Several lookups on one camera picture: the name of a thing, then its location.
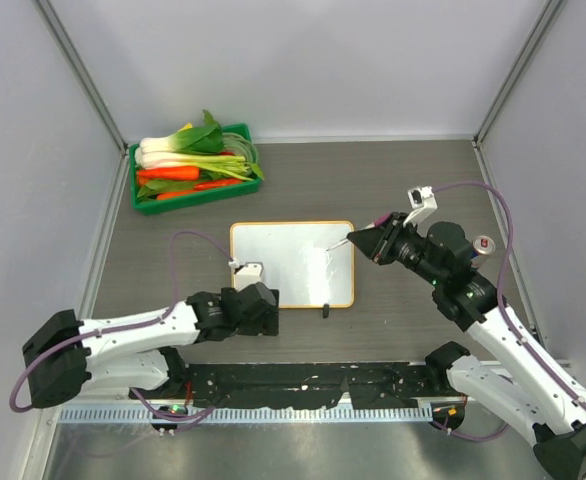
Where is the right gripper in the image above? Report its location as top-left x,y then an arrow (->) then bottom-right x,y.
348,211 -> 445,287

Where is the pink capped marker pen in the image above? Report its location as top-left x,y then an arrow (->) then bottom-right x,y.
325,213 -> 390,252

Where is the yellow framed whiteboard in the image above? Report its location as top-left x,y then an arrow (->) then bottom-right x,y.
230,220 -> 355,309

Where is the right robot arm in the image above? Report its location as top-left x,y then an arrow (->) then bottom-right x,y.
347,213 -> 586,479

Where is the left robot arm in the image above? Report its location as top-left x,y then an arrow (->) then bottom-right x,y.
22,282 -> 280,409

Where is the energy drink can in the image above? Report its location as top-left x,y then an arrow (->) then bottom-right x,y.
471,235 -> 497,269

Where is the red chili toy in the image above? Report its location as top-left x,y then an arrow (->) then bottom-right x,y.
193,178 -> 243,191

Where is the green onion toy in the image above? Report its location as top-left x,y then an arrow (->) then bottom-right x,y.
133,150 -> 264,181

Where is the orange carrot toy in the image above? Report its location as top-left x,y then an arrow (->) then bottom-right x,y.
136,166 -> 200,181
156,190 -> 199,201

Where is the green vegetable tray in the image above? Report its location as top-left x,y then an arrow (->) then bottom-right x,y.
128,144 -> 262,215

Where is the bok choy toy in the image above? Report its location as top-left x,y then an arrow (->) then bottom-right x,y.
139,110 -> 224,155

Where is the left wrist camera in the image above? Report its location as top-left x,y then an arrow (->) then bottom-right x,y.
228,258 -> 264,291

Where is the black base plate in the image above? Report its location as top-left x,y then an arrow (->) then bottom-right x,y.
140,362 -> 461,410

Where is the white cable duct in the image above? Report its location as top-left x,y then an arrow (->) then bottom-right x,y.
58,403 -> 433,425

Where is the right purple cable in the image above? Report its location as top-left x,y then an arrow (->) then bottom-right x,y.
430,180 -> 586,444

